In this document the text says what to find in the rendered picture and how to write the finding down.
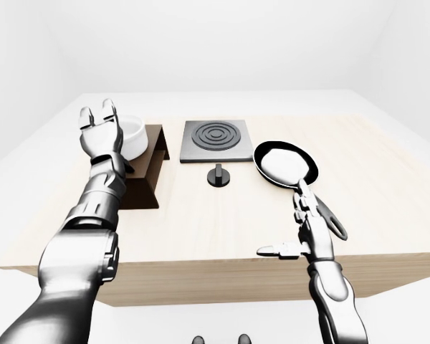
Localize flat dark stove plate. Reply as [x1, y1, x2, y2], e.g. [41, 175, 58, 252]
[179, 120, 255, 165]

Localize white bowl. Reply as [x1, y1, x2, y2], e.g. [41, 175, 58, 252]
[116, 114, 148, 161]

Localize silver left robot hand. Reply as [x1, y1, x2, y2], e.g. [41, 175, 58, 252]
[78, 98, 125, 160]

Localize round black stove knob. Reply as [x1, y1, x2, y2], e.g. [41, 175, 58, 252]
[206, 163, 232, 188]

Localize dark brown wooden cabinet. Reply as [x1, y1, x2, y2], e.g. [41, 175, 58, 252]
[120, 124, 171, 210]

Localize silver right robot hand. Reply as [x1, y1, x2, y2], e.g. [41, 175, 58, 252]
[257, 178, 335, 264]

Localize black frying pan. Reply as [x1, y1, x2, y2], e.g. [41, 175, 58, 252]
[253, 140, 348, 240]

